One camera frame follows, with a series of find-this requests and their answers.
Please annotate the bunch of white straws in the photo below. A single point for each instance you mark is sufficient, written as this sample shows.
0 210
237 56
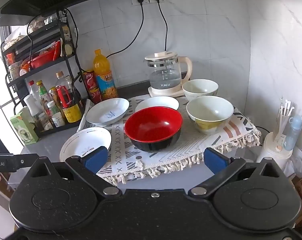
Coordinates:
282 120

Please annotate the clear bottle red cap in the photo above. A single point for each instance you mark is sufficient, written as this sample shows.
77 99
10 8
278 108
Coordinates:
33 87

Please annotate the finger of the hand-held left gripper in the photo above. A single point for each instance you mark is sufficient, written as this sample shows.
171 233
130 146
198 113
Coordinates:
27 160

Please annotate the small glass jar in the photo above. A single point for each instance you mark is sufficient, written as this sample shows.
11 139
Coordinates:
45 122

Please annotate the large pale green bowl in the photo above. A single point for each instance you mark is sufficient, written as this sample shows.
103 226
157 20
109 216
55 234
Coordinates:
208 110

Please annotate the small green bottle white cap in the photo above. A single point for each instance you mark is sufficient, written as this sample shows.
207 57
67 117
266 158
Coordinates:
52 107

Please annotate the white plate faint print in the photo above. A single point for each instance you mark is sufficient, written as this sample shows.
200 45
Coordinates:
156 102

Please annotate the black range hood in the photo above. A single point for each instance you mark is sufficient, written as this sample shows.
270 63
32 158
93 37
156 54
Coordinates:
53 0

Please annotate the red and black bowl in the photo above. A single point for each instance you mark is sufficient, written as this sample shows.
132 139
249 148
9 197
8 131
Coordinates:
153 125

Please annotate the white top oil dispenser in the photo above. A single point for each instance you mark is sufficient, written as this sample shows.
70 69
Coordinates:
30 105

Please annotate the red plastic basket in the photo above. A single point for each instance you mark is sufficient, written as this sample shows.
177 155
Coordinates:
40 60

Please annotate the labelled storage jar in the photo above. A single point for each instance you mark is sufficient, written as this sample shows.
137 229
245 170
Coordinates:
14 71

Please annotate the red snack packet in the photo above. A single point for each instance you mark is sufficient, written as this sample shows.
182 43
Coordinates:
56 51

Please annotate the large soy sauce bottle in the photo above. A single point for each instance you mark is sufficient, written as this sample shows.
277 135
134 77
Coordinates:
72 112

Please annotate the black kitchen rack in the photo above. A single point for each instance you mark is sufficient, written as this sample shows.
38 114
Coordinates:
53 129

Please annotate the window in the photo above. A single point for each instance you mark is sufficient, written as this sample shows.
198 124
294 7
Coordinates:
0 92

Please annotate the green carton box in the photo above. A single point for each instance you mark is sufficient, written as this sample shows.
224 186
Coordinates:
23 130

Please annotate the cream kettle base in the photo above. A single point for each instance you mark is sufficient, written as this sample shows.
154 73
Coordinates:
163 93

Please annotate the orange juice bottle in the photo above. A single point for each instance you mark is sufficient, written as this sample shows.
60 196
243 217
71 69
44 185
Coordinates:
103 72

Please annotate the small white jar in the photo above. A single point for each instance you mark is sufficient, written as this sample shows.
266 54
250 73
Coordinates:
58 120

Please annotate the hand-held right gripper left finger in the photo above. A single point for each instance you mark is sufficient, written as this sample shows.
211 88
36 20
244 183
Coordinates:
94 158

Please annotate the white round bin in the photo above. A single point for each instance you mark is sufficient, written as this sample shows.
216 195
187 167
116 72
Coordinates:
271 150

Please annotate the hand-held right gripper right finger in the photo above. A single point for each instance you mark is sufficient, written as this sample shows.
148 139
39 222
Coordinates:
214 158

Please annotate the orange cap bottle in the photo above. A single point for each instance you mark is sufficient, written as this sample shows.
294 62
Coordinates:
25 70

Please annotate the patterned fringed table cloth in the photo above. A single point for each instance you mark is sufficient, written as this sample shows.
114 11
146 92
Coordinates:
191 145

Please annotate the glass electric kettle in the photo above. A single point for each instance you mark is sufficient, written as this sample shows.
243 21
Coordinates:
166 77

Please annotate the red drink can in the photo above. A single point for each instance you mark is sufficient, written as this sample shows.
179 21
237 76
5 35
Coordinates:
89 80
95 96

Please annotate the sauce bottle yellow cap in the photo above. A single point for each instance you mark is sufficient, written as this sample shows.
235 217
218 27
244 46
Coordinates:
43 95

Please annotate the pale blue bottle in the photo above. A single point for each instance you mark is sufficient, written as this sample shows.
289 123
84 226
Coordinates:
292 132

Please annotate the amber bottle yellow cap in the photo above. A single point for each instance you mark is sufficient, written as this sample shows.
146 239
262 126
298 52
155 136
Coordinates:
54 95

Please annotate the small pale green bowl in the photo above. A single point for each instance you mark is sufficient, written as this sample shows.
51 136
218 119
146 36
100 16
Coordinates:
198 87

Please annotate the white plate blue print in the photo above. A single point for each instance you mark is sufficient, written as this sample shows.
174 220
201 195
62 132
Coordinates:
103 110

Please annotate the white plate brown rim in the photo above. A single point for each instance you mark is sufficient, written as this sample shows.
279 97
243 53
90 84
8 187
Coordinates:
86 140

